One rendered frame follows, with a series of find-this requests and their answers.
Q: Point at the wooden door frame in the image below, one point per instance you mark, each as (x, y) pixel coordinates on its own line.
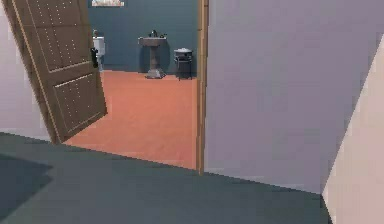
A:
(201, 86)

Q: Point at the framed wall picture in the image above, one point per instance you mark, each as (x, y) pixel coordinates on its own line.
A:
(107, 3)

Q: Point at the grey pedestal sink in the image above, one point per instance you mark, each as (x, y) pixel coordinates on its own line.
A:
(153, 50)

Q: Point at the brown panelled room door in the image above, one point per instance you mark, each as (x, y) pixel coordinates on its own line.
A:
(56, 66)

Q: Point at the white toilet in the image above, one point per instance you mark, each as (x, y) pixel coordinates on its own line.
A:
(99, 46)

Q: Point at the metal garbage can with holes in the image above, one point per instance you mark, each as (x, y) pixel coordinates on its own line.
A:
(183, 62)

